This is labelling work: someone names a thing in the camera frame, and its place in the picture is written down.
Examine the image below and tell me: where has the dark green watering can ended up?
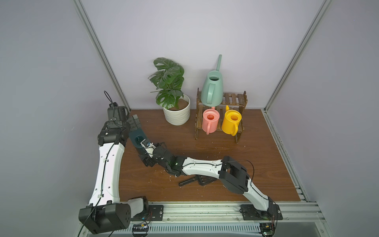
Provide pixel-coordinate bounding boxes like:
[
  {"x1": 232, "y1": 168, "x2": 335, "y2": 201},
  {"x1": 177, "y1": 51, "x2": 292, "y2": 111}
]
[{"x1": 129, "y1": 128, "x2": 147, "y2": 149}]

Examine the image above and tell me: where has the pink watering can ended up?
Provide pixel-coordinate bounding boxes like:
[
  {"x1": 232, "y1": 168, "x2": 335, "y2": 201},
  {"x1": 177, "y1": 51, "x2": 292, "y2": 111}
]
[{"x1": 202, "y1": 107, "x2": 220, "y2": 135}]

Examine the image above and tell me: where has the sage green watering can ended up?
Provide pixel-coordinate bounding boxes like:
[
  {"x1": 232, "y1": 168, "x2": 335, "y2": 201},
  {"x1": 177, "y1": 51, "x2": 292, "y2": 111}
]
[{"x1": 201, "y1": 54, "x2": 224, "y2": 107}]

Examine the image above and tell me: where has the yellow watering can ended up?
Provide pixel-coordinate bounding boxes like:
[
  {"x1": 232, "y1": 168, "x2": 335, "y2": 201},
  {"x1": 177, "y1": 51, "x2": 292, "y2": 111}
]
[{"x1": 221, "y1": 105, "x2": 242, "y2": 136}]

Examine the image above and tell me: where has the brown wooden slatted shelf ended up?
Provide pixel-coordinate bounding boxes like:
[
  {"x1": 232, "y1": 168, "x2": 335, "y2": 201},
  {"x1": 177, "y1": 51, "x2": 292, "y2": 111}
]
[{"x1": 194, "y1": 88, "x2": 248, "y2": 140}]

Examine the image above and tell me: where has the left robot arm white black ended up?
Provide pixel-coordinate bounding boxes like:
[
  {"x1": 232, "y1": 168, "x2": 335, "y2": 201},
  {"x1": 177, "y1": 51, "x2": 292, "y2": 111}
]
[{"x1": 79, "y1": 102, "x2": 149, "y2": 235}]

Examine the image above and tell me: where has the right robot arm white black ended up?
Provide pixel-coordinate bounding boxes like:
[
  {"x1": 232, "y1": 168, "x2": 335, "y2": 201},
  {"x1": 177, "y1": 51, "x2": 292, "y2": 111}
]
[{"x1": 136, "y1": 142, "x2": 283, "y2": 221}]

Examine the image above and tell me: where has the white ribbed plant pot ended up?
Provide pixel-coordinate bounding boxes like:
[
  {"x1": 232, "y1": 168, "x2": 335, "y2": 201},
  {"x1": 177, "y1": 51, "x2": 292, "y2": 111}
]
[{"x1": 163, "y1": 94, "x2": 190, "y2": 126}]

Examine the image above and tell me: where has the black plastic sifting scoop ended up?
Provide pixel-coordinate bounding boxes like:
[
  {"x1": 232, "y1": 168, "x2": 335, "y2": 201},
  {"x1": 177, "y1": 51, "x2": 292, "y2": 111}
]
[{"x1": 179, "y1": 175, "x2": 217, "y2": 187}]

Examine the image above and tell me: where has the green monstera plant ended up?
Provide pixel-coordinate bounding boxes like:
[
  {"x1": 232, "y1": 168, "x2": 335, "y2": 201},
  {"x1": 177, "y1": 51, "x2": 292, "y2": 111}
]
[{"x1": 149, "y1": 57, "x2": 185, "y2": 110}]

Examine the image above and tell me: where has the left small circuit board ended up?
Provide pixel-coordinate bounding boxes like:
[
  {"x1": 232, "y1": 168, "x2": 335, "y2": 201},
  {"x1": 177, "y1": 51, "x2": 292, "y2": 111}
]
[{"x1": 132, "y1": 224, "x2": 150, "y2": 237}]

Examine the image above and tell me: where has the small circuit board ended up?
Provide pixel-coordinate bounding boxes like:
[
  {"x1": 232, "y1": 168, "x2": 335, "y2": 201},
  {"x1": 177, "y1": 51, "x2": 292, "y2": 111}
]
[
  {"x1": 259, "y1": 223, "x2": 275, "y2": 237},
  {"x1": 132, "y1": 224, "x2": 150, "y2": 237}
]

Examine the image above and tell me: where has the left aluminium corner profile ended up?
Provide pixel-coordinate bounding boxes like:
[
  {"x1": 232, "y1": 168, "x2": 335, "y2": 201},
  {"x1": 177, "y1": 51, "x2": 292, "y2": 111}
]
[{"x1": 73, "y1": 0, "x2": 131, "y2": 112}]

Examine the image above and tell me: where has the aluminium corner profile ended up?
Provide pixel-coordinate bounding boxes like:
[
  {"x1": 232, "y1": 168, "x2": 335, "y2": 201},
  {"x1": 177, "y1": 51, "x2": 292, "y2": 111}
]
[
  {"x1": 263, "y1": 0, "x2": 333, "y2": 113},
  {"x1": 73, "y1": 0, "x2": 131, "y2": 112}
]

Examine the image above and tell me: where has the right small circuit board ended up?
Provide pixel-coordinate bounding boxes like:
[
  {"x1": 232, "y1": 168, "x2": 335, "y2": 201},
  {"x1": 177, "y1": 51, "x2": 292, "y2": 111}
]
[{"x1": 259, "y1": 223, "x2": 275, "y2": 237}]

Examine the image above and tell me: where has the right aluminium corner profile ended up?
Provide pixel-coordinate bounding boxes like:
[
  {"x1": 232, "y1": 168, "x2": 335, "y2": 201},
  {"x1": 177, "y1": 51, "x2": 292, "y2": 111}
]
[{"x1": 263, "y1": 0, "x2": 333, "y2": 113}]

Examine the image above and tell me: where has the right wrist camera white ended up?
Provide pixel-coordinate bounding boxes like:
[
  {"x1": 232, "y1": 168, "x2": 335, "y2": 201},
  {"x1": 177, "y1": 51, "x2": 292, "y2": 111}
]
[{"x1": 140, "y1": 139, "x2": 156, "y2": 156}]

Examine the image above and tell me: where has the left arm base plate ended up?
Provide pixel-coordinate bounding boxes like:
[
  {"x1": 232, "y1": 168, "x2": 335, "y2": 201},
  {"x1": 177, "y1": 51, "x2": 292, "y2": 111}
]
[{"x1": 131, "y1": 205, "x2": 164, "y2": 222}]

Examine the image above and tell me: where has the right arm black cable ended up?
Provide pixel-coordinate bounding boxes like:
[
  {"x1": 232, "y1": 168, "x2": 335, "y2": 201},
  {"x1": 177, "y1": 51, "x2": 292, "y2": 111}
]
[{"x1": 230, "y1": 159, "x2": 256, "y2": 184}]

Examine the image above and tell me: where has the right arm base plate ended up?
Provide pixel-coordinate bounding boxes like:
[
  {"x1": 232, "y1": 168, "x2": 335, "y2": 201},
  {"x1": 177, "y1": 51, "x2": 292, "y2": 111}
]
[{"x1": 239, "y1": 204, "x2": 283, "y2": 221}]

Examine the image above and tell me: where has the aluminium mounting rail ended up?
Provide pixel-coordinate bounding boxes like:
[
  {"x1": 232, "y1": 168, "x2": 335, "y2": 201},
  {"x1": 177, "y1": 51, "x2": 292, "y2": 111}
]
[{"x1": 72, "y1": 201, "x2": 334, "y2": 237}]

